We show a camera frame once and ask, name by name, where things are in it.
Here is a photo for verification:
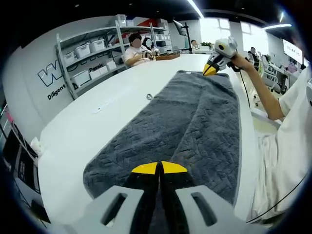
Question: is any grey towel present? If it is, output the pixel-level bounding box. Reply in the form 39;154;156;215
82;70;242;220

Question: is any person's right hand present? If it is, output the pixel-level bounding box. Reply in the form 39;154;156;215
231;52;252;72

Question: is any black monitor stand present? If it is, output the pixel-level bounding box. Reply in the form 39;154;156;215
173;19;195;54

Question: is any wooden tray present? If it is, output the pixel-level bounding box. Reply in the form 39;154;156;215
155;53;181;61

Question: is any ceiling light strip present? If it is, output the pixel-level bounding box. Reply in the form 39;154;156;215
187;0;205;18
264;23;293;31

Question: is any white mesh office chair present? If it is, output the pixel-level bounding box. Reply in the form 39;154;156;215
264;60;280;87

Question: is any white chair armrest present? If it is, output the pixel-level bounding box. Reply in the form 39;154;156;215
250;108;282;127

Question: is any white display board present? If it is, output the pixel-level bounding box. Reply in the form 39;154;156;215
282;39;304;59

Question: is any white paper cup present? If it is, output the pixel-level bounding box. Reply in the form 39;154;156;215
30;137;45;156

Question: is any person's white shirt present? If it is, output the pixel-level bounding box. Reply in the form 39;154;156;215
251;65;312;220

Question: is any black equipment cart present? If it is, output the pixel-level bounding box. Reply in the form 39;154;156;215
2;121;49;222

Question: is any grey metal shelf rack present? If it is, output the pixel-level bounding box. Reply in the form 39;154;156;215
55;14;175;100

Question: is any row of white storage boxes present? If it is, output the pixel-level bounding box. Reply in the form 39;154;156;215
63;14;171;87

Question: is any black cable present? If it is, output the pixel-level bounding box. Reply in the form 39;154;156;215
238;70;253;112
245;175;308;224

